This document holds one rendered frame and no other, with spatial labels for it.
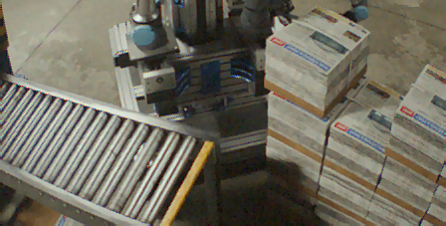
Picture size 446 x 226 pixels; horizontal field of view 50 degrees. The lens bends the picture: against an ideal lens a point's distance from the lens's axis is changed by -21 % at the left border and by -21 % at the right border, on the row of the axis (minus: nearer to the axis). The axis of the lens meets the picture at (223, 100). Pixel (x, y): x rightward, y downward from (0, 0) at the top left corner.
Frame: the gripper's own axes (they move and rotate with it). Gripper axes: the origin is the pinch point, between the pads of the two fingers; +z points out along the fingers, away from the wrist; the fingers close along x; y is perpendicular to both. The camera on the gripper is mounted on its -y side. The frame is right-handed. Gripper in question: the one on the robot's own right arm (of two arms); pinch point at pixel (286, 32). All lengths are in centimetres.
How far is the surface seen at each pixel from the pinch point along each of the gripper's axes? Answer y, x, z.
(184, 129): -16, -51, 13
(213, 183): -19, -49, 39
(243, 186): -63, -7, 78
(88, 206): -16, -104, 13
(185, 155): -9, -60, 18
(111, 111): -42, -63, -2
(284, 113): 0.6, -18.7, 25.9
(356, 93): 20.4, 6.8, 31.9
